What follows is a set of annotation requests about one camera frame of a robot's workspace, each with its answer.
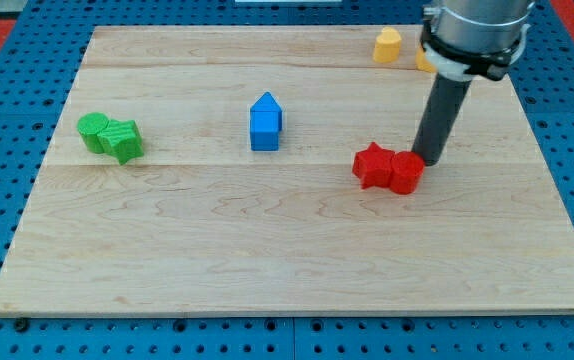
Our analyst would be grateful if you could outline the red star block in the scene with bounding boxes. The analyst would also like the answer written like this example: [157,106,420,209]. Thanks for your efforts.
[352,142,395,189]

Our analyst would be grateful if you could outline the red cylinder block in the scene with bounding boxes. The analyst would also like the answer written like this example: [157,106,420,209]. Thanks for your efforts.
[389,151,425,195]

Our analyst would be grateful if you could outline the yellow block behind arm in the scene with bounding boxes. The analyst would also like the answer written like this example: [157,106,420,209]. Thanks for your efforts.
[415,46,437,73]

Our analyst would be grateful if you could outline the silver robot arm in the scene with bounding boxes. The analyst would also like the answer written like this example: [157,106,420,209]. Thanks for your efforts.
[420,0,536,82]

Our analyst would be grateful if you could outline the green star block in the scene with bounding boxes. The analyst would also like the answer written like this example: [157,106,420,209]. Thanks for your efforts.
[98,120,144,165]

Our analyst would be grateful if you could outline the blue house-shaped block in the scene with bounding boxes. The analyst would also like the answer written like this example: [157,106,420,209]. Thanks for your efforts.
[249,92,282,151]

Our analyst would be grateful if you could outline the wooden board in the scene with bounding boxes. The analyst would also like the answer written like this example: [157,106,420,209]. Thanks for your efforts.
[0,26,574,318]

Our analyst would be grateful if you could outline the yellow heart block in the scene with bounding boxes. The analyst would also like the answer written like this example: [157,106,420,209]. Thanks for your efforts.
[372,26,402,63]

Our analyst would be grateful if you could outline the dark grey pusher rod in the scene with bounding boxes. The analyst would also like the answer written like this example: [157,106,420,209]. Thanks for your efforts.
[412,74,471,166]

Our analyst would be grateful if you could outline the green cylinder block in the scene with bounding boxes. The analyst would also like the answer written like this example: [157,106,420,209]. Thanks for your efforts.
[76,112,109,154]

